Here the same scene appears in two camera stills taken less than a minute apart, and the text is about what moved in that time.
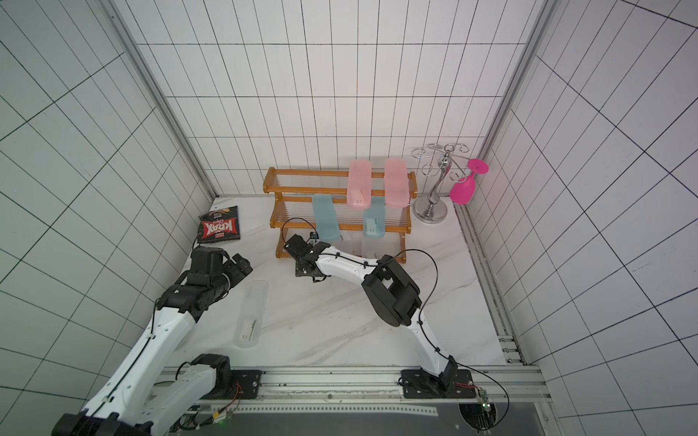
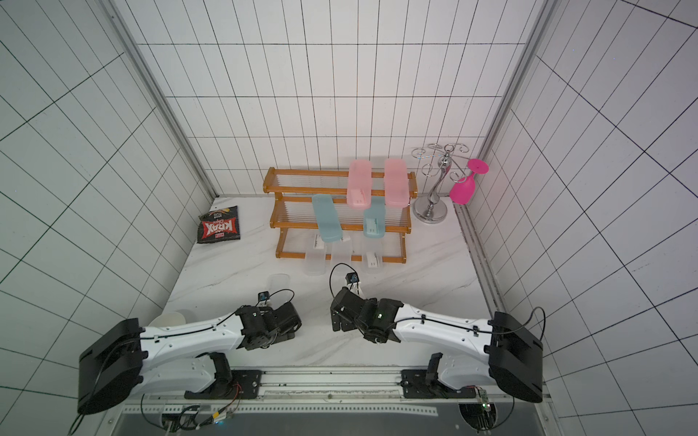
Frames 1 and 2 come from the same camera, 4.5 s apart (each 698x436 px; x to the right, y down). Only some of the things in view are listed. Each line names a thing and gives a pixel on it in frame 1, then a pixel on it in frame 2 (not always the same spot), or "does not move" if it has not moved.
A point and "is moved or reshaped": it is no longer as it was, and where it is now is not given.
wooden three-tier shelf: (367, 214) does not move
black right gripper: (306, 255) -> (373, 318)
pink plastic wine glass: (463, 193) does not move
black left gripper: (231, 267) -> (280, 338)
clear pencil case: (251, 315) is moved or reshaped
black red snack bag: (219, 225) does not move
